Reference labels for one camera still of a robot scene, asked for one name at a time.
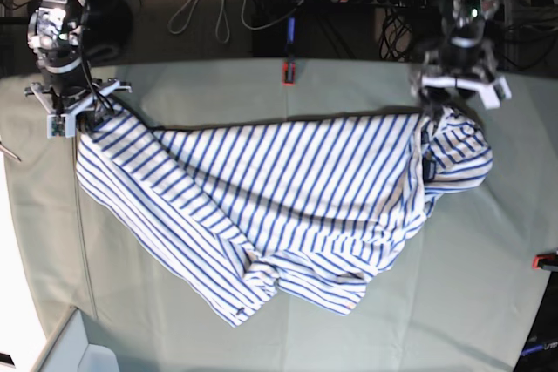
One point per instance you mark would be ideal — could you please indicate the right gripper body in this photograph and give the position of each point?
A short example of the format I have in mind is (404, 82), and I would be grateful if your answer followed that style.
(82, 99)

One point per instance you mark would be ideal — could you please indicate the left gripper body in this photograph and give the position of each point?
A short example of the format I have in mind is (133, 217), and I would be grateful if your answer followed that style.
(427, 77)

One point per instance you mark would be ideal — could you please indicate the blue white striped t-shirt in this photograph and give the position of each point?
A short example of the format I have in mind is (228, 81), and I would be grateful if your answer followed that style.
(316, 209)

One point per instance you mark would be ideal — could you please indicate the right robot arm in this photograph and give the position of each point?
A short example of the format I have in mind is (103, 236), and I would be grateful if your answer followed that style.
(69, 37)

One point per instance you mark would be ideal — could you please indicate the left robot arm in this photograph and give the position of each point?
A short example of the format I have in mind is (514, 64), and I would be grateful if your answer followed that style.
(462, 63)

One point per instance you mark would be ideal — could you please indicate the black round base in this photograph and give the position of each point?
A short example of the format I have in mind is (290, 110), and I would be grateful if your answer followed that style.
(109, 27)

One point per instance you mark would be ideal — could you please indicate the red clamp centre edge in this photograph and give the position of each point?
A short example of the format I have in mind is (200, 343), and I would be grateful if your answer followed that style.
(289, 72)

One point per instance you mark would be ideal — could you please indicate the red clamp edge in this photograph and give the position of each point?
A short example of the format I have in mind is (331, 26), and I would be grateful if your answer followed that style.
(289, 72)
(547, 261)

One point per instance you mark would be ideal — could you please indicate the red clamp right edge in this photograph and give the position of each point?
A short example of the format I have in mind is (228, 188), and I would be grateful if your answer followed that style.
(547, 261)

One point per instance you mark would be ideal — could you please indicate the green table cloth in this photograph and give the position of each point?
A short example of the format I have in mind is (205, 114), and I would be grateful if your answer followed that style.
(462, 296)

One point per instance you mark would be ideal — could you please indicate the white bin bottom left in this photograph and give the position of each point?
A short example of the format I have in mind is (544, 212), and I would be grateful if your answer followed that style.
(68, 349)

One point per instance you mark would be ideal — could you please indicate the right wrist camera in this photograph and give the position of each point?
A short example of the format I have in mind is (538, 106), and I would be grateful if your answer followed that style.
(58, 126)

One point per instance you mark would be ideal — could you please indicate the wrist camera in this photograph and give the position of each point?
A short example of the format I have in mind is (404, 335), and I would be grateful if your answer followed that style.
(493, 94)
(58, 126)

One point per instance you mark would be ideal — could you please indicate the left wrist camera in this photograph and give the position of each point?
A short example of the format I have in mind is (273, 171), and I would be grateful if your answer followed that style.
(493, 94)

